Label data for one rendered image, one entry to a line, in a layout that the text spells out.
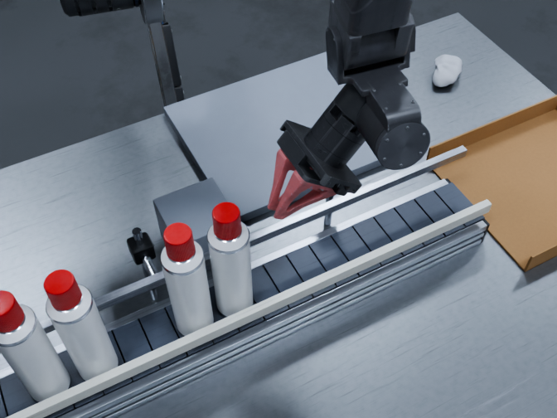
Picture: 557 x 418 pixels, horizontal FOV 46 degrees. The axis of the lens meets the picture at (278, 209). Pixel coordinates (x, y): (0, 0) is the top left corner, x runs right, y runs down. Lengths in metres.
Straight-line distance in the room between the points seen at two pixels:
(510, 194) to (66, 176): 0.76
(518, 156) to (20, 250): 0.86
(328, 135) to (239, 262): 0.20
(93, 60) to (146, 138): 1.60
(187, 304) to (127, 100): 1.82
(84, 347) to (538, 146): 0.85
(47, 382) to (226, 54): 2.06
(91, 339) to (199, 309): 0.14
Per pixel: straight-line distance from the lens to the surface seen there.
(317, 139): 0.74
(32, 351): 0.80
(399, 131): 0.66
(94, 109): 2.58
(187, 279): 0.78
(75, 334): 0.79
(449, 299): 1.03
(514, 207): 1.16
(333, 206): 0.93
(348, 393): 0.93
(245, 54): 2.74
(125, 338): 0.93
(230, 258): 0.80
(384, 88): 0.68
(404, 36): 0.68
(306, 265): 0.97
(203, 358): 0.90
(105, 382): 0.87
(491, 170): 1.20
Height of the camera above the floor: 1.68
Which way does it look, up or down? 51 degrees down
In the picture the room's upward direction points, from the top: straight up
